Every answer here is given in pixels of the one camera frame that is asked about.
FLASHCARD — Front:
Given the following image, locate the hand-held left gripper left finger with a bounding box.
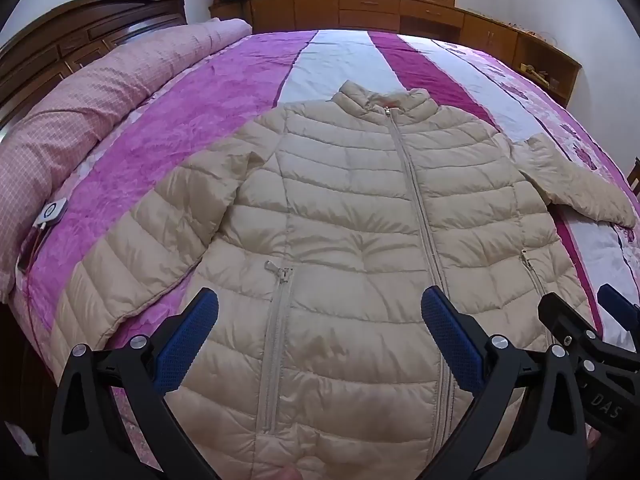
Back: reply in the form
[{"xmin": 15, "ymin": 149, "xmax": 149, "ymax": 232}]
[{"xmin": 47, "ymin": 287, "xmax": 221, "ymax": 480}]

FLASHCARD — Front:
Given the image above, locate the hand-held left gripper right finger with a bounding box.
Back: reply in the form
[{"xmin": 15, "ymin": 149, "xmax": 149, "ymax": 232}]
[{"xmin": 421, "ymin": 285, "xmax": 588, "ymax": 480}]

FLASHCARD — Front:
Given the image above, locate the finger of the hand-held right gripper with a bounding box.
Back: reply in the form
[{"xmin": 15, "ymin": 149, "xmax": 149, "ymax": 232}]
[
  {"xmin": 598, "ymin": 284, "xmax": 640, "ymax": 346},
  {"xmin": 537, "ymin": 292, "xmax": 621, "ymax": 361}
]

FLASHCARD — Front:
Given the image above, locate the beige puffer jacket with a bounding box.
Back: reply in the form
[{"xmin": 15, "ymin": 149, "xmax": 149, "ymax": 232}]
[{"xmin": 47, "ymin": 80, "xmax": 637, "ymax": 480}]

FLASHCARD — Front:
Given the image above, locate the white controller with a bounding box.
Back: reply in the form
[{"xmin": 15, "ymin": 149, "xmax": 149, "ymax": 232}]
[{"xmin": 34, "ymin": 200, "xmax": 68, "ymax": 226}]

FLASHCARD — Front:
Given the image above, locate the purple white striped bedspread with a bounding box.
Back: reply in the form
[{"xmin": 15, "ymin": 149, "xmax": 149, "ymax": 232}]
[{"xmin": 10, "ymin": 29, "xmax": 640, "ymax": 461}]

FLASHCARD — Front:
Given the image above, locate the pink checked quilt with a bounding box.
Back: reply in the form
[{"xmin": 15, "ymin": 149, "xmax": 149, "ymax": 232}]
[{"xmin": 0, "ymin": 17, "xmax": 253, "ymax": 303}]

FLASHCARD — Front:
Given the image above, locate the yellow object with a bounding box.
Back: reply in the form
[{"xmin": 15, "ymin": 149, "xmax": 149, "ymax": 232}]
[{"xmin": 520, "ymin": 62, "xmax": 551, "ymax": 86}]

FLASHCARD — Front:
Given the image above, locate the dark wooden headboard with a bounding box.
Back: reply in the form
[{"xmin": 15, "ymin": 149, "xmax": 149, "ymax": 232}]
[{"xmin": 0, "ymin": 0, "xmax": 188, "ymax": 131}]

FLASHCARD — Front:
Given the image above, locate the long wooden cabinet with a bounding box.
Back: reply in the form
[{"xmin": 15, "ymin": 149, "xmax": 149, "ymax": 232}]
[{"xmin": 209, "ymin": 0, "xmax": 583, "ymax": 108}]

